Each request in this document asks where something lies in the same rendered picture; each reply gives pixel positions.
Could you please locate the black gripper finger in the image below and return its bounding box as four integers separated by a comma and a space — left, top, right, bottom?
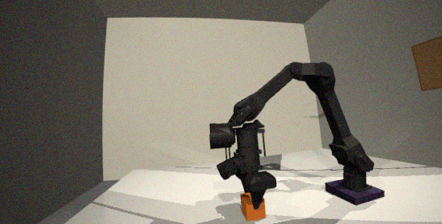
235, 173, 250, 193
243, 184, 266, 210

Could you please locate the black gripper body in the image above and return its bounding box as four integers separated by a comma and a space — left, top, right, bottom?
236, 145, 277, 192

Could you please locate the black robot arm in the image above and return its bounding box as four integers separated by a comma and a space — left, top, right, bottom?
209, 62, 374, 193

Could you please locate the orange block with dark blue square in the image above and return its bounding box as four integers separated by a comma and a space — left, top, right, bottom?
240, 193, 266, 222

